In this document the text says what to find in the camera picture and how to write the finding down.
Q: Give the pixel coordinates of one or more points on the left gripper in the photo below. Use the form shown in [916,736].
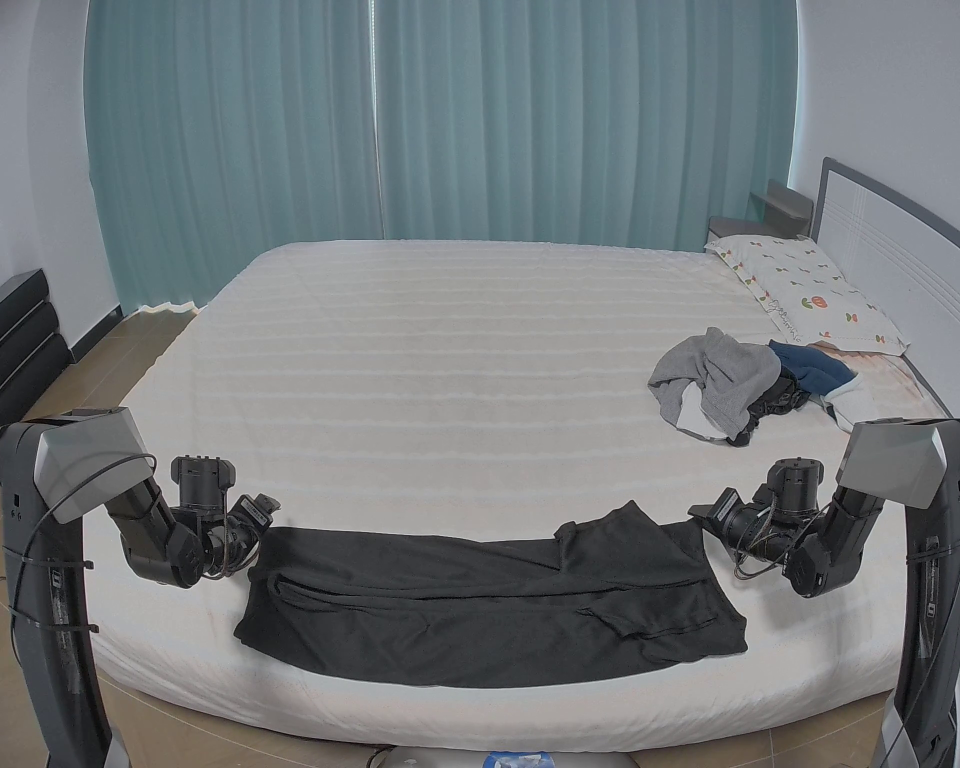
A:
[244,540]

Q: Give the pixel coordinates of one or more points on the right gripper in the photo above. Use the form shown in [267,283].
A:
[739,525]

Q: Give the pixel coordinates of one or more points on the black T-shirt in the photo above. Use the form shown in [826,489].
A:
[450,600]

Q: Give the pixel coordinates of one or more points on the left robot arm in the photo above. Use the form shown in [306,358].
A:
[75,457]

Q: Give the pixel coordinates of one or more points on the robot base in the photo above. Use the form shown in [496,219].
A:
[420,759]

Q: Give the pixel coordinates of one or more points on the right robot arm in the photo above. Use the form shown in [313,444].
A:
[892,457]

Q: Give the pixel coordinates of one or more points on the bed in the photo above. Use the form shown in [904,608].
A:
[450,360]

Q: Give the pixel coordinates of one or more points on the black shiny garment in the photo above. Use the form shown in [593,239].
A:
[780,397]

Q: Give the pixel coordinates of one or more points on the grey garment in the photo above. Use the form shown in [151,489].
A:
[731,367]

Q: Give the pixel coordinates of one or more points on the dark blue garment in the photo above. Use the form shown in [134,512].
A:
[814,371]

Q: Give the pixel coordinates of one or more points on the white garment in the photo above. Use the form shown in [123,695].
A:
[851,405]

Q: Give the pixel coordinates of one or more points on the white printed pillow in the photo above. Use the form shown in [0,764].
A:
[810,289]

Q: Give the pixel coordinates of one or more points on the black chest of drawers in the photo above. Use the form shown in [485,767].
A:
[26,337]

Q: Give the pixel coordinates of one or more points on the grey bedside table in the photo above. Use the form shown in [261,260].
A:
[787,201]

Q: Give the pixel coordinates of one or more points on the blue-green curtain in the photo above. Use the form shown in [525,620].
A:
[585,112]
[240,150]

